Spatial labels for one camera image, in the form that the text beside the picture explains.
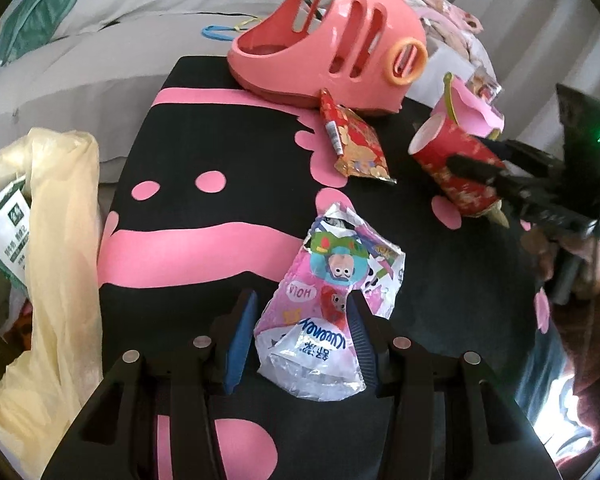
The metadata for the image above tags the yellow plastic bag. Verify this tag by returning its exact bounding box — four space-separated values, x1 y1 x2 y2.
0 127 106 462

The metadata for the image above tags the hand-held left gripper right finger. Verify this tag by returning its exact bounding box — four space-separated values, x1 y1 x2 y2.
347 292 556 480

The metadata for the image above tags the blue hanger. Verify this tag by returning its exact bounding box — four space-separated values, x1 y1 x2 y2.
202 24 241 42

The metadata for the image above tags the grey curtain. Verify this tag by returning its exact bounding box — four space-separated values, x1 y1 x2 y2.
409 0 597 152

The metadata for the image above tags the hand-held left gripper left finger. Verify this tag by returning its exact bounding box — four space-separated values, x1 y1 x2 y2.
40 290 259 480

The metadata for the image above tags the red patterned paper cup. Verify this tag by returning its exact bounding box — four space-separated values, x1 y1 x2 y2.
408 115 509 219

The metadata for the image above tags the green and white packet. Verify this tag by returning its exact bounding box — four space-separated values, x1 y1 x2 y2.
0 175 33 294

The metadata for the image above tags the red and gold packet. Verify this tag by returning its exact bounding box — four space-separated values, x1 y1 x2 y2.
319 88 399 185

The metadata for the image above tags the pink plastic basket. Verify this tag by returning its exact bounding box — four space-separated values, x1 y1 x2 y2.
228 0 429 117

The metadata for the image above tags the green towel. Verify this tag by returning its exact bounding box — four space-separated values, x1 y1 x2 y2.
0 0 111 69

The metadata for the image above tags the small red and white packet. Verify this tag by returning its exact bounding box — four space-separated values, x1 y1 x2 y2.
467 69 504 107

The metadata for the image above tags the person's right hand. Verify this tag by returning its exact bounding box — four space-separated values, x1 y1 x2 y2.
522 225 600 297

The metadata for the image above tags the pink paper cup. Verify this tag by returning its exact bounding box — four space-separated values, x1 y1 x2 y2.
442 72 505 142

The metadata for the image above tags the grey sofa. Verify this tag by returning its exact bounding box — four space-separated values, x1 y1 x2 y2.
0 0 301 187

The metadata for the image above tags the black and pink table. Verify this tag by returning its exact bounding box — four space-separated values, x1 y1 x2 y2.
92 55 554 480

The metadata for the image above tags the cartoon printed plastic wrapper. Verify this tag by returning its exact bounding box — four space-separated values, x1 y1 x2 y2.
256 201 407 402

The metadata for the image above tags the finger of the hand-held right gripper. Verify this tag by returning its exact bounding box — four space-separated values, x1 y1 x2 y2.
479 137 547 177
448 155 525 207

